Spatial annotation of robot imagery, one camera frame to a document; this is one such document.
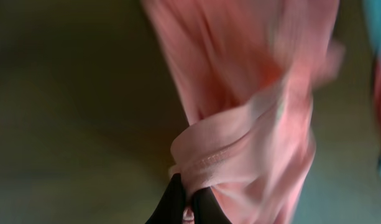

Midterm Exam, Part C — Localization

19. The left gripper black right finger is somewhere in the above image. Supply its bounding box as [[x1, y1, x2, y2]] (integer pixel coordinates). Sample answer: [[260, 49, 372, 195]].
[[191, 187, 231, 224]]

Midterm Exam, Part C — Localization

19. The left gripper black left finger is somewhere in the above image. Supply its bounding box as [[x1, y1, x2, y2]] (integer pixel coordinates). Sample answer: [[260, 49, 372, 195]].
[[145, 174, 186, 224]]

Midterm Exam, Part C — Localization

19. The pink printed t-shirt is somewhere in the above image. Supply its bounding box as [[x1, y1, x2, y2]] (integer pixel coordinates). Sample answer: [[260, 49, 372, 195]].
[[142, 0, 343, 224]]

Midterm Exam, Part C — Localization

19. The grey t-shirt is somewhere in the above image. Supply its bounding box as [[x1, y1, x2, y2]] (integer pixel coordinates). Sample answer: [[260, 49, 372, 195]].
[[363, 0, 381, 55]]

